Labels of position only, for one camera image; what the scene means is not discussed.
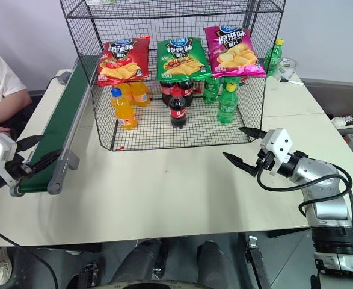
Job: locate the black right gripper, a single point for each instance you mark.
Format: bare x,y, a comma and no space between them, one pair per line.
266,161

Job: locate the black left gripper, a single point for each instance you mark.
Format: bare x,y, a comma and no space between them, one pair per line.
18,170

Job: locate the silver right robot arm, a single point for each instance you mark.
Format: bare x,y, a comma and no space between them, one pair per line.
326,204

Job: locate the green conveyor belt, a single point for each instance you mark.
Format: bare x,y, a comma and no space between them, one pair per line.
62,117

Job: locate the green soda bottle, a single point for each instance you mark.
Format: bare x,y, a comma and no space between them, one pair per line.
234,80
273,58
211,90
228,108

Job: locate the cola bottle red label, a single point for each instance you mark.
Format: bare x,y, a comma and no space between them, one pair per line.
165,91
187,90
178,113

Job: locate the white marker pen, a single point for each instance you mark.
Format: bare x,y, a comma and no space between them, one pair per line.
292,82

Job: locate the clear plastic cup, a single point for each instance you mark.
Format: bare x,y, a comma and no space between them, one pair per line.
286,67

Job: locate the orange soda bottle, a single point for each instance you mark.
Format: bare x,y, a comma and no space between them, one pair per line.
140,94
124,114
125,91

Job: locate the magenta potato chips bag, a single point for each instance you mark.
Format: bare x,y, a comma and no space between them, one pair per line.
233,51

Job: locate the white brown sneaker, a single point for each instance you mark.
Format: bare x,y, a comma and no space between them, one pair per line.
347,121

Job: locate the green potato chips bag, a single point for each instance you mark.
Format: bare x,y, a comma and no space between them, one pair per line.
182,57

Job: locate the dark rounded shape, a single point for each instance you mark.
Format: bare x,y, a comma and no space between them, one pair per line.
219,262
143,262

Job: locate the red potato chips bag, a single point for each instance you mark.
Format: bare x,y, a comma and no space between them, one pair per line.
125,63

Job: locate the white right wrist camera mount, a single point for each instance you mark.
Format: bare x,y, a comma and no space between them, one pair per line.
280,144

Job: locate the black metal table bracket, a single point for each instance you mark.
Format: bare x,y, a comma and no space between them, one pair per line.
257,262

